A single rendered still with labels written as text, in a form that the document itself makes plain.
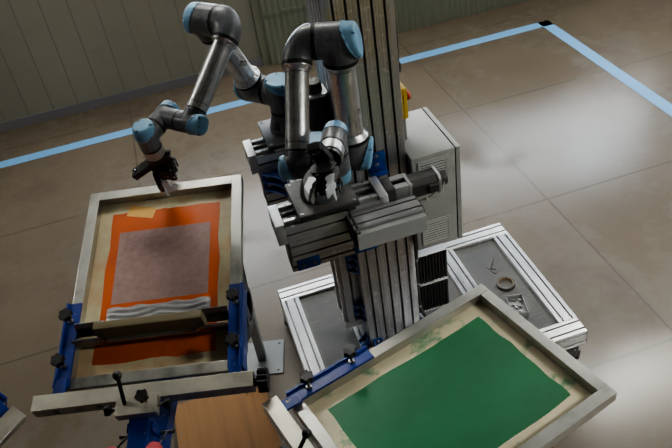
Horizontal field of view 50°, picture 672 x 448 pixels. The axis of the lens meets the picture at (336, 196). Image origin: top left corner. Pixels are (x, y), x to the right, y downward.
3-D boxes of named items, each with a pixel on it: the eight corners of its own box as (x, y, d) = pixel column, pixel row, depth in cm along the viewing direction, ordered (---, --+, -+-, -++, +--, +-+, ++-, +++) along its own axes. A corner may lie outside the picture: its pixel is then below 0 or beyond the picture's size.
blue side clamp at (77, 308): (74, 312, 248) (66, 303, 242) (88, 311, 248) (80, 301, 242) (60, 395, 230) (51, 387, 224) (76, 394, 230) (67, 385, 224)
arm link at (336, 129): (350, 140, 219) (347, 116, 214) (346, 161, 210) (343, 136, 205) (325, 141, 220) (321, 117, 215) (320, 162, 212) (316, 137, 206)
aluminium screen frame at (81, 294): (94, 199, 276) (90, 193, 273) (243, 180, 274) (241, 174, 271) (62, 395, 229) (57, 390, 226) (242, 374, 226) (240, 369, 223)
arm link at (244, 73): (269, 111, 294) (204, 23, 250) (240, 105, 301) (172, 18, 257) (282, 87, 298) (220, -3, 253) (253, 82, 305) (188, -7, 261)
